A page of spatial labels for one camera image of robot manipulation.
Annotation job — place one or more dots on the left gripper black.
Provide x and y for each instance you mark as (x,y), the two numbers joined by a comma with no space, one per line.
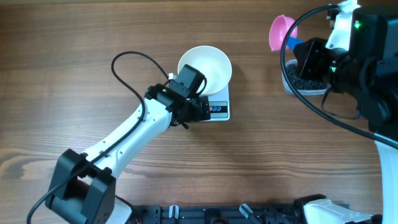
(198,114)

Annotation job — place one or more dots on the white bowl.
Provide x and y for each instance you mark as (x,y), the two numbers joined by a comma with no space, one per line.
(213,63)

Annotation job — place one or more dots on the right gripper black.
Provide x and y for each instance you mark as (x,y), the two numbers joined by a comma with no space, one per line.
(306,53)

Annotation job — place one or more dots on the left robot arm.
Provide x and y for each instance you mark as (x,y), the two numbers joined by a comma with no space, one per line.
(83,185)

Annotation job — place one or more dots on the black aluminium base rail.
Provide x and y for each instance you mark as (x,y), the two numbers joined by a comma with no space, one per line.
(268,213)

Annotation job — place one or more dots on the white digital kitchen scale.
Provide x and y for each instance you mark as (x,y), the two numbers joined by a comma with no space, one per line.
(219,106)

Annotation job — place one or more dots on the clear plastic food container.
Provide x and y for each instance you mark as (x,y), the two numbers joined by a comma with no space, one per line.
(308,92)

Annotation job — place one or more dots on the pink scoop with blue handle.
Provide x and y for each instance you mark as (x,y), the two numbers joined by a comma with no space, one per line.
(279,29)

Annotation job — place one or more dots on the black beans in container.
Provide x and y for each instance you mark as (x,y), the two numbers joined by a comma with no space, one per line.
(303,84)

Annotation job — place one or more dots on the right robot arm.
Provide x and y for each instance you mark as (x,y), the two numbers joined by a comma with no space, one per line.
(359,59)

